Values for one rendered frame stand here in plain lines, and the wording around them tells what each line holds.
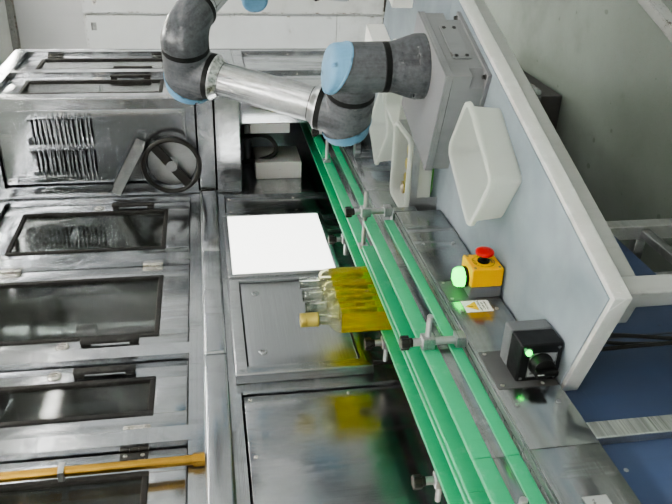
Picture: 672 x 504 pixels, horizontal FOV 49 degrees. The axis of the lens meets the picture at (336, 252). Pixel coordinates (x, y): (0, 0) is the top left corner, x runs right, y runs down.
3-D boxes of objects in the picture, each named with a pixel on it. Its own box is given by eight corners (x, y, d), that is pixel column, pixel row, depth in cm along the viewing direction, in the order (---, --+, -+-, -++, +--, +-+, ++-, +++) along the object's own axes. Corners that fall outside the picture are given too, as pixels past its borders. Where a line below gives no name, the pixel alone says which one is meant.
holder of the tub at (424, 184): (417, 207, 220) (392, 208, 219) (425, 118, 207) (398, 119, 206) (433, 233, 205) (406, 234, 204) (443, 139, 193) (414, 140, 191)
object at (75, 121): (233, 131, 338) (29, 135, 324) (231, 48, 321) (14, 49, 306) (242, 192, 278) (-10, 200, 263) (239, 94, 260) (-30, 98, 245)
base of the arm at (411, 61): (418, 21, 173) (377, 22, 171) (435, 51, 162) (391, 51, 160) (410, 79, 183) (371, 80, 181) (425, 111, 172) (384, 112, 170)
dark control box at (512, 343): (541, 352, 140) (499, 356, 139) (548, 317, 137) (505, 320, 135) (559, 379, 133) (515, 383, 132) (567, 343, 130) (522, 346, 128)
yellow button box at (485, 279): (490, 280, 164) (458, 282, 163) (495, 250, 161) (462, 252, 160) (502, 296, 158) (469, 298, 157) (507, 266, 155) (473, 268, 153)
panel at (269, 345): (320, 218, 260) (223, 222, 255) (320, 210, 259) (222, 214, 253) (374, 374, 182) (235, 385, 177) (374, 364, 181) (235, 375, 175)
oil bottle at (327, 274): (394, 281, 199) (315, 286, 195) (395, 263, 196) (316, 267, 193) (399, 292, 194) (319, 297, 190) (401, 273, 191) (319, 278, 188)
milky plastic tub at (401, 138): (417, 191, 218) (388, 192, 216) (424, 117, 207) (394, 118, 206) (433, 216, 203) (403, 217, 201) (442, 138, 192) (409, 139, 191)
